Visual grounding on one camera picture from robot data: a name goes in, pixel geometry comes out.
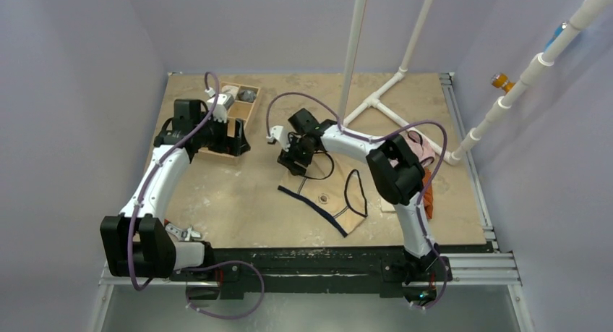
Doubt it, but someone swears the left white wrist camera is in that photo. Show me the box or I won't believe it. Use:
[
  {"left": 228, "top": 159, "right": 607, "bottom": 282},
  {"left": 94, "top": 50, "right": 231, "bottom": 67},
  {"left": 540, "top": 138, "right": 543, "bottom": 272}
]
[{"left": 205, "top": 93, "right": 235, "bottom": 123}]

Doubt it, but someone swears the wooden compartment tray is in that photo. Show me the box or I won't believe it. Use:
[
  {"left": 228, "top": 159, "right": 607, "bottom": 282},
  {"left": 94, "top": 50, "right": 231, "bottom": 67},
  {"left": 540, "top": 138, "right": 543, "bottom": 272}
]
[{"left": 199, "top": 81, "right": 261, "bottom": 164}]

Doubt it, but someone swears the orange white underwear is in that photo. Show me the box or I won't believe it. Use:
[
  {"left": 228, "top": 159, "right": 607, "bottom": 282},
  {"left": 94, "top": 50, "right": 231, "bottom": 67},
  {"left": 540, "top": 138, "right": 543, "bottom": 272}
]
[{"left": 380, "top": 169, "right": 435, "bottom": 221}]

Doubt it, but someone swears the red handled clamp tool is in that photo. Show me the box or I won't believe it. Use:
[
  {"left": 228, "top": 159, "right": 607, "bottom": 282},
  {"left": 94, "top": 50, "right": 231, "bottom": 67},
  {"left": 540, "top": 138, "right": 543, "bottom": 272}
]
[{"left": 163, "top": 219, "right": 202, "bottom": 242}]

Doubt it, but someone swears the rolled grey underwear in tray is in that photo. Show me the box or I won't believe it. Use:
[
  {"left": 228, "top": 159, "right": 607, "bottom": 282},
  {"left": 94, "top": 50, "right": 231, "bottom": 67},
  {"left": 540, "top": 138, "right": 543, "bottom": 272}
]
[{"left": 237, "top": 88, "right": 257, "bottom": 103}]

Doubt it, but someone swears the orange valve fitting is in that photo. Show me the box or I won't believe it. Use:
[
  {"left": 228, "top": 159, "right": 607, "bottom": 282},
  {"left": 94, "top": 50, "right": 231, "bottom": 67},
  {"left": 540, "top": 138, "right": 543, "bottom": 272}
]
[{"left": 491, "top": 73, "right": 515, "bottom": 94}]

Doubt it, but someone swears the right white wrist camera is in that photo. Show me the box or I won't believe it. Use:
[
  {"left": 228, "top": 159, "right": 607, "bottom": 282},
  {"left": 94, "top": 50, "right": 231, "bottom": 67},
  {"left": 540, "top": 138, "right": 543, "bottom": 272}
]
[{"left": 266, "top": 125, "right": 291, "bottom": 151}]

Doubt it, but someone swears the pink underwear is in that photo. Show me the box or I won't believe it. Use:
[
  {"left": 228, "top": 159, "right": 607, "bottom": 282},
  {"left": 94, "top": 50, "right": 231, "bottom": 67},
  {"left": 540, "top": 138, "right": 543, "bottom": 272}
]
[{"left": 400, "top": 129, "right": 436, "bottom": 168}]

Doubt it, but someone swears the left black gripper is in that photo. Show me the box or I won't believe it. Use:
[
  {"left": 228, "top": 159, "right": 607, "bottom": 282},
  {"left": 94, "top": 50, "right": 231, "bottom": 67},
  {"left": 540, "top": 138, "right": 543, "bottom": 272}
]
[{"left": 194, "top": 112, "right": 249, "bottom": 156}]

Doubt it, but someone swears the blue clip on pipe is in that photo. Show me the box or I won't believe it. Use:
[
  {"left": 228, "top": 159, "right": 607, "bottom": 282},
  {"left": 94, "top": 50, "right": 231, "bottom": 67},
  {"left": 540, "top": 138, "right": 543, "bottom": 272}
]
[{"left": 544, "top": 22, "right": 567, "bottom": 51}]

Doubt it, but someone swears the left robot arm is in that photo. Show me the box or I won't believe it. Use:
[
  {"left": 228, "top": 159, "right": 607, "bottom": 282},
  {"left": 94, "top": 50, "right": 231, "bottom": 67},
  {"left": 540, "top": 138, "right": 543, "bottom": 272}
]
[{"left": 100, "top": 93, "right": 250, "bottom": 281}]

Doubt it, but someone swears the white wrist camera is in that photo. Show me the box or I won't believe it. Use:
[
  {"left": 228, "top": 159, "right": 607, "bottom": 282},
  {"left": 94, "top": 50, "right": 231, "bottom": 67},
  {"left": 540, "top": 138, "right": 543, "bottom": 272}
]
[
  {"left": 266, "top": 125, "right": 291, "bottom": 151},
  {"left": 205, "top": 93, "right": 235, "bottom": 123}
]

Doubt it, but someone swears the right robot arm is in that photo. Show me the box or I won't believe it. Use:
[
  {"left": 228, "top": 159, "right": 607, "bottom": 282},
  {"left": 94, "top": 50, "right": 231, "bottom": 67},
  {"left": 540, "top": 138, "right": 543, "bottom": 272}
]
[{"left": 267, "top": 108, "right": 440, "bottom": 279}]

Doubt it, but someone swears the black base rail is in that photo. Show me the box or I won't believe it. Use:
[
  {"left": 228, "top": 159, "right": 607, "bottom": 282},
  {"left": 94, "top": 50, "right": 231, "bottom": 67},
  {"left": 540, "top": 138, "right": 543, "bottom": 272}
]
[{"left": 170, "top": 245, "right": 453, "bottom": 303}]

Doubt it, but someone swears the white PVC pipe on wall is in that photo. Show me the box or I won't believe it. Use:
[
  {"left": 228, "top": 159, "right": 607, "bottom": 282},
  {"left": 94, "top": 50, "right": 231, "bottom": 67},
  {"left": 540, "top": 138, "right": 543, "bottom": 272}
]
[{"left": 450, "top": 0, "right": 612, "bottom": 164}]

